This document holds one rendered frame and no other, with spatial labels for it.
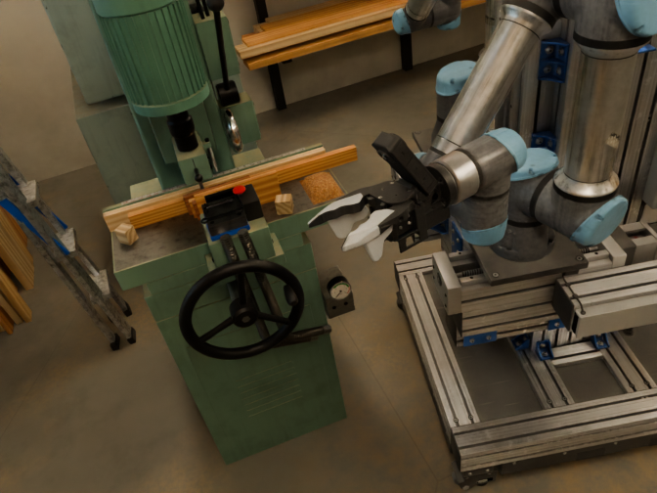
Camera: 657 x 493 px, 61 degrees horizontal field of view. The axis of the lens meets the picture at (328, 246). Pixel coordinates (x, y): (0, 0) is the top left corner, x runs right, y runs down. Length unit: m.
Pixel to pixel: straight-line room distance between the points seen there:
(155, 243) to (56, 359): 1.33
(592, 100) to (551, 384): 1.03
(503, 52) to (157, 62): 0.68
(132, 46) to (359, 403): 1.39
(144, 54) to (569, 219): 0.91
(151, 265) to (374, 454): 1.00
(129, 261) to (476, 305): 0.84
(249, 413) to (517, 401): 0.82
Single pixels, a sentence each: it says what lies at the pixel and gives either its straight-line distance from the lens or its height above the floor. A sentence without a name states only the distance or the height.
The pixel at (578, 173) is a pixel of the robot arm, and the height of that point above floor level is 1.09.
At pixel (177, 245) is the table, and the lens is 1.41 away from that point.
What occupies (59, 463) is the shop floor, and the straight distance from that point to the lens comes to 2.33.
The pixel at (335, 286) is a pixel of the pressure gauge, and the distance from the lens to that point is 1.50.
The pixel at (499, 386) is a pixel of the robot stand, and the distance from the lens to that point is 1.86.
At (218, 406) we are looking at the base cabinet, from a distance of 1.80.
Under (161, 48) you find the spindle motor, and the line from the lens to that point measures 1.26.
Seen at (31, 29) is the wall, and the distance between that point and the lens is 3.76.
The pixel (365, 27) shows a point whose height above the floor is 0.54.
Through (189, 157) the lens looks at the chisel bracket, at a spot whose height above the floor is 1.07.
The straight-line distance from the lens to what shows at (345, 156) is 1.55.
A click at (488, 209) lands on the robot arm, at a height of 1.14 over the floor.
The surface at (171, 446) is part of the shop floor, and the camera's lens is 2.17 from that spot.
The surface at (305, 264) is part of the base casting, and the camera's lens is 1.50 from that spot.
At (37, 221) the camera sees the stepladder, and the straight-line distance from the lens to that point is 2.20.
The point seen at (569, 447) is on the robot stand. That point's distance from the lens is 1.84.
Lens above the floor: 1.71
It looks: 39 degrees down
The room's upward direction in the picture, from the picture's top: 10 degrees counter-clockwise
